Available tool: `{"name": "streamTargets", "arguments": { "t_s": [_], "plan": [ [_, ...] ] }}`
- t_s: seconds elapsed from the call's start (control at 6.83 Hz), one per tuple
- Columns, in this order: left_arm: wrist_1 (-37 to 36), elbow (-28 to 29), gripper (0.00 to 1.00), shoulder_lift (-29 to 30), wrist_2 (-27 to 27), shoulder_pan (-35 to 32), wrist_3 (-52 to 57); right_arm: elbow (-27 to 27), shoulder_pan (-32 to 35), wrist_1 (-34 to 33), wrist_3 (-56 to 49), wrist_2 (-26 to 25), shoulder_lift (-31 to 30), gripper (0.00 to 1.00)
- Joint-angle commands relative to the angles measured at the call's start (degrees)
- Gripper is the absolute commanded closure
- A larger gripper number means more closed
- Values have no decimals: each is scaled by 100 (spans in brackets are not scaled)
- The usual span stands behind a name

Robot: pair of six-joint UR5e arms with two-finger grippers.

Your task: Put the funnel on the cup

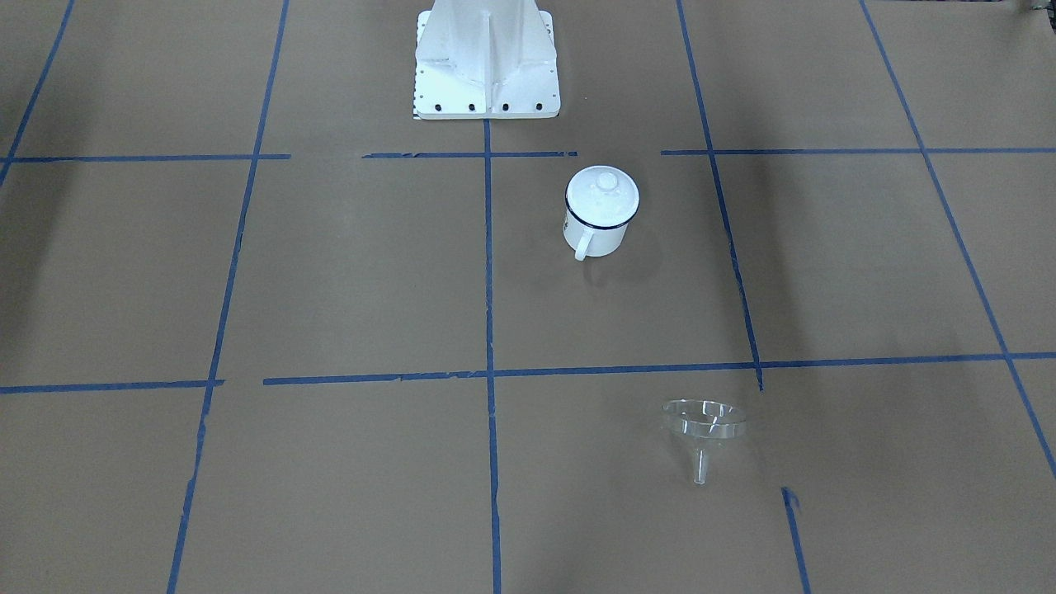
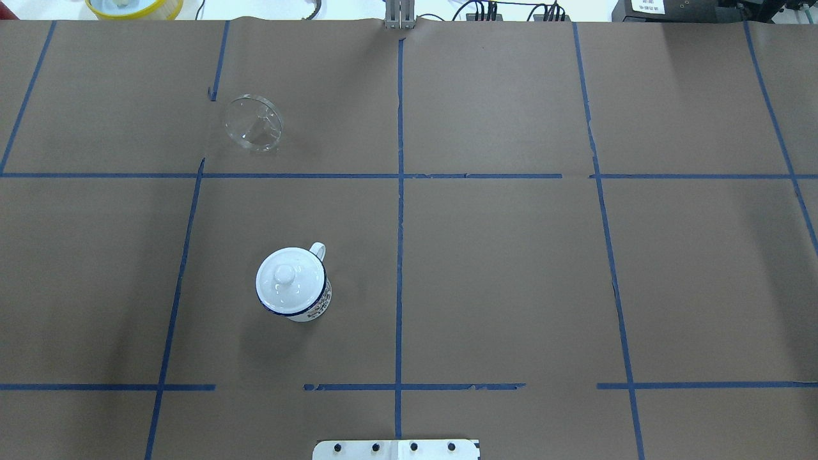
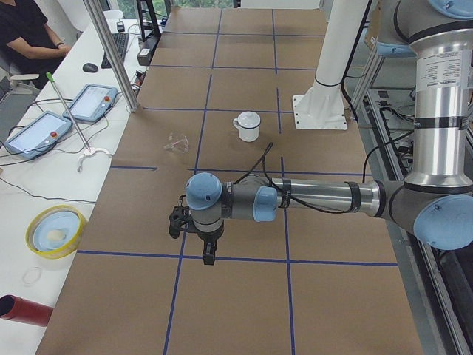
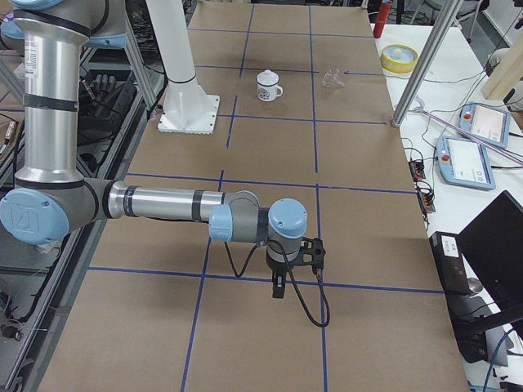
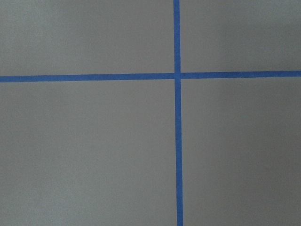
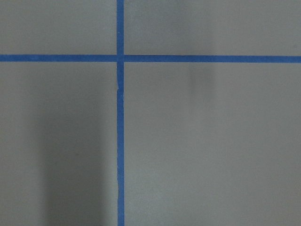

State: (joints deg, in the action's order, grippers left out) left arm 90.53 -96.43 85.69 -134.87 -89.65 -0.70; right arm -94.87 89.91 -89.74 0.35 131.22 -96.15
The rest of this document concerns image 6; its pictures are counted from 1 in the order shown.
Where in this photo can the horizontal blue tape strip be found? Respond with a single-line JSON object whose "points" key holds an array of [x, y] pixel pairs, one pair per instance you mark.
{"points": [[150, 58]]}

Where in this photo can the vertical blue tape strip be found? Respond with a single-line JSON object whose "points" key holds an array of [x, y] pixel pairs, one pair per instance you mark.
{"points": [[120, 113]]}

